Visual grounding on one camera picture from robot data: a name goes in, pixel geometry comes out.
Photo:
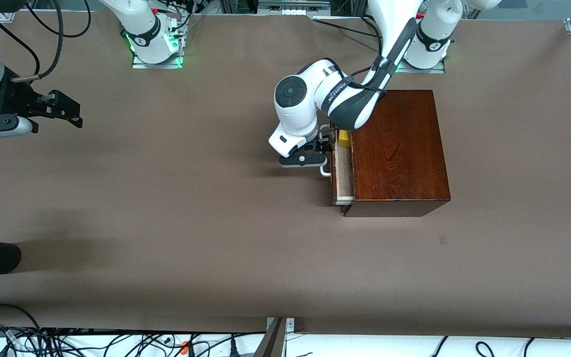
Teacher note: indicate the yellow block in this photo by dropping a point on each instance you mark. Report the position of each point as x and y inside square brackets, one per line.
[344, 139]

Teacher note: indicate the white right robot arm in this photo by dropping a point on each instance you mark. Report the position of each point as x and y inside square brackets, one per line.
[142, 25]

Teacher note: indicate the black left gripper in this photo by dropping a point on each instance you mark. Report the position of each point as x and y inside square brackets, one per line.
[323, 144]

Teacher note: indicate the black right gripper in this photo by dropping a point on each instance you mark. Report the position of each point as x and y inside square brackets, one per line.
[14, 99]

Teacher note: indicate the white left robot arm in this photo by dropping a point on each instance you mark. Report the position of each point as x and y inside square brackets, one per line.
[295, 114]

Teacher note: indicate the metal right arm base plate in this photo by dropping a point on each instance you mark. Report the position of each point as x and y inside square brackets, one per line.
[156, 65]

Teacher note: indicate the dark brown wooden cabinet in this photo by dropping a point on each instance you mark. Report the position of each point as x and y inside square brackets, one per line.
[399, 148]

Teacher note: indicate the aluminium post with bracket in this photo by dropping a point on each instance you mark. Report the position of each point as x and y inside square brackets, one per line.
[273, 342]

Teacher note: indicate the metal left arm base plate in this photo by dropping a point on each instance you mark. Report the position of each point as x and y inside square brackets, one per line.
[434, 71]

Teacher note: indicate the brown table cover mat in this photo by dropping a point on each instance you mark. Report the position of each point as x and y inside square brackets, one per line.
[216, 248]

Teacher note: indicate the orange plug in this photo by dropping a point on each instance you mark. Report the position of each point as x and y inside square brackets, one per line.
[185, 348]

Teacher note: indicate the grey power strip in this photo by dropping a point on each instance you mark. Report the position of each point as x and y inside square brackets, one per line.
[293, 5]

